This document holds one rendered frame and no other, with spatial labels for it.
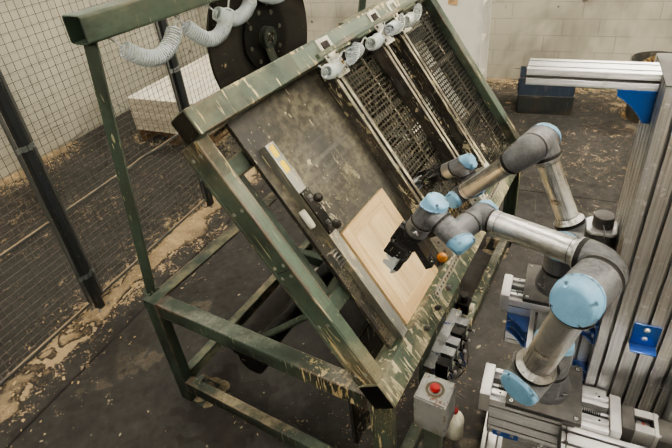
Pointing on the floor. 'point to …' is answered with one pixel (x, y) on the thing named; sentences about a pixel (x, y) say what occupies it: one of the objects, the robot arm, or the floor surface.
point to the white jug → (456, 426)
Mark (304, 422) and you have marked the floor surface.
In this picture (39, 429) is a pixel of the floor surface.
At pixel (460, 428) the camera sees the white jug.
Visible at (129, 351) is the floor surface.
